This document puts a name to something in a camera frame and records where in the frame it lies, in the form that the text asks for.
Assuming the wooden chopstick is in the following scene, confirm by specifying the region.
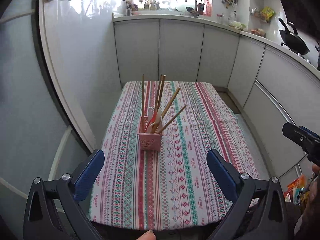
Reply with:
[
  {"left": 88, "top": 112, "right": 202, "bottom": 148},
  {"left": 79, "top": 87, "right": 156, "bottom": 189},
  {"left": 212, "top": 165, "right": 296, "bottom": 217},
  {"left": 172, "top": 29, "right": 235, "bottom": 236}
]
[
  {"left": 156, "top": 75, "right": 166, "bottom": 112},
  {"left": 161, "top": 87, "right": 180, "bottom": 118},
  {"left": 157, "top": 105, "right": 187, "bottom": 134},
  {"left": 142, "top": 74, "right": 144, "bottom": 119},
  {"left": 154, "top": 75, "right": 163, "bottom": 112}
]

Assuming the red plastic spoon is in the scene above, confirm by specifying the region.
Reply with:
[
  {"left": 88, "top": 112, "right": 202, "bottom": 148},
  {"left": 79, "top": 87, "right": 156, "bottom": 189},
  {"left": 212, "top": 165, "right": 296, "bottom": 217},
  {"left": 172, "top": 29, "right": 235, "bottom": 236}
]
[{"left": 146, "top": 112, "right": 157, "bottom": 133}]

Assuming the white plastic soup spoon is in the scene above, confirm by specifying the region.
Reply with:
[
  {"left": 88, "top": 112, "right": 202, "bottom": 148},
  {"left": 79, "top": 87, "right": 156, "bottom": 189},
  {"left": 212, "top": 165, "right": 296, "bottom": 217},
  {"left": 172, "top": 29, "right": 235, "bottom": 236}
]
[{"left": 146, "top": 107, "right": 154, "bottom": 129}]

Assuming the white rice paddle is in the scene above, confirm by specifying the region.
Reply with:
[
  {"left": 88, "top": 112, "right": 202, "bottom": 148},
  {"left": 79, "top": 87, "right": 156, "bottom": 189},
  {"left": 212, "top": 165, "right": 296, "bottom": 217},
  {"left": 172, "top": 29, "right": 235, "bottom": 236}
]
[{"left": 151, "top": 109, "right": 162, "bottom": 133}]

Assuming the kitchen faucet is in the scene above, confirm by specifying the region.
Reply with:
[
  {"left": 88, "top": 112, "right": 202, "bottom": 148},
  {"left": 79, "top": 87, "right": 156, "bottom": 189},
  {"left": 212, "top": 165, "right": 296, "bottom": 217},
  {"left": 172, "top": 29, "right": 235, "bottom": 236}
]
[{"left": 184, "top": 0, "right": 201, "bottom": 18}]

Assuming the person's right hand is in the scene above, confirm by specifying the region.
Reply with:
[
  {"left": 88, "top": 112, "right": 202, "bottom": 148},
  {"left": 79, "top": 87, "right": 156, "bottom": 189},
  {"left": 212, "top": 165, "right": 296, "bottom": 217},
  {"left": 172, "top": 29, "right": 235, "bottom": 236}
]
[{"left": 303, "top": 164, "right": 319, "bottom": 224}]

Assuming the person's left hand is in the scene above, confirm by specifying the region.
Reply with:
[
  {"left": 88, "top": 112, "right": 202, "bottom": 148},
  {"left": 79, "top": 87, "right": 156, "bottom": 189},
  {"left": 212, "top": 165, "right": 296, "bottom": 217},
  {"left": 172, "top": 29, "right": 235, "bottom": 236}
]
[{"left": 137, "top": 230, "right": 157, "bottom": 240}]

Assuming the orange snack bag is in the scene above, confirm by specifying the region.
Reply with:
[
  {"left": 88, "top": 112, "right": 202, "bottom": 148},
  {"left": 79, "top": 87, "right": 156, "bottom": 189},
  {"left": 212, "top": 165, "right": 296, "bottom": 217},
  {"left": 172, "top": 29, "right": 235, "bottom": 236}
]
[{"left": 284, "top": 174, "right": 307, "bottom": 205}]

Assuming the patterned woven tablecloth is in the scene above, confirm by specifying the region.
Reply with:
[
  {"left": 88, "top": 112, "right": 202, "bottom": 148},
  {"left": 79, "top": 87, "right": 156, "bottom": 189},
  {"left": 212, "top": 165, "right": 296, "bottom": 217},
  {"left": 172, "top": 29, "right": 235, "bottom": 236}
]
[{"left": 89, "top": 81, "right": 259, "bottom": 231}]

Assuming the black wok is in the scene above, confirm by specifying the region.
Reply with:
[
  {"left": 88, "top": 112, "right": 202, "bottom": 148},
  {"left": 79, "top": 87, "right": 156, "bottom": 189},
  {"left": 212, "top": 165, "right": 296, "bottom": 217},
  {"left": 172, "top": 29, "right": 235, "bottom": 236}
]
[{"left": 278, "top": 18, "right": 310, "bottom": 55}]

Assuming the pink lattice utensil basket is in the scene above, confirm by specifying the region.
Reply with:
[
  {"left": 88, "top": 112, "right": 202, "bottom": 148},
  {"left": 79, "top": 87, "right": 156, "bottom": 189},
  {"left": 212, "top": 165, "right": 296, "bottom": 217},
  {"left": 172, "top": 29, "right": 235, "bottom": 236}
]
[{"left": 137, "top": 116, "right": 162, "bottom": 152}]

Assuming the yellow snack packet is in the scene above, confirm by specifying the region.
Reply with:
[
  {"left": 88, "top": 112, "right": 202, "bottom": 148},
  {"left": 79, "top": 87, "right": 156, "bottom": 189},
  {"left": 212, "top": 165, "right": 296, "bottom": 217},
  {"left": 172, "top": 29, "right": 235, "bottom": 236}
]
[{"left": 260, "top": 6, "right": 275, "bottom": 22}]

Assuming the glass jar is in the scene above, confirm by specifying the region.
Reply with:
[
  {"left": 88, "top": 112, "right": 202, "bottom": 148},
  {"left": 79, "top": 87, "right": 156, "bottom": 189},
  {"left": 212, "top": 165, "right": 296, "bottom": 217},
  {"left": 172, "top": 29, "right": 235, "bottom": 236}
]
[{"left": 228, "top": 10, "right": 237, "bottom": 24}]

